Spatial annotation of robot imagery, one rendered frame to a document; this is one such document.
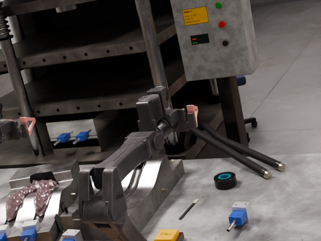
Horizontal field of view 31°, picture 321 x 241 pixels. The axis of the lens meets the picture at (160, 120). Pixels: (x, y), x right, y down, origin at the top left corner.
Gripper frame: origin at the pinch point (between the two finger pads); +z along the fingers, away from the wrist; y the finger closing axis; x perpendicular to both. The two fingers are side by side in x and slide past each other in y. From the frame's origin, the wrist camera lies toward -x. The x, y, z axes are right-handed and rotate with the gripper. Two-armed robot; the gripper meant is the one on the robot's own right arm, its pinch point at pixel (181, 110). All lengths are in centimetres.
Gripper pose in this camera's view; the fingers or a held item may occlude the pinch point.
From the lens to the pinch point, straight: 168.0
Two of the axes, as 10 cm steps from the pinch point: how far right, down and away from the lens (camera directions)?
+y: -8.9, 0.5, 4.6
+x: 2.0, 9.4, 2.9
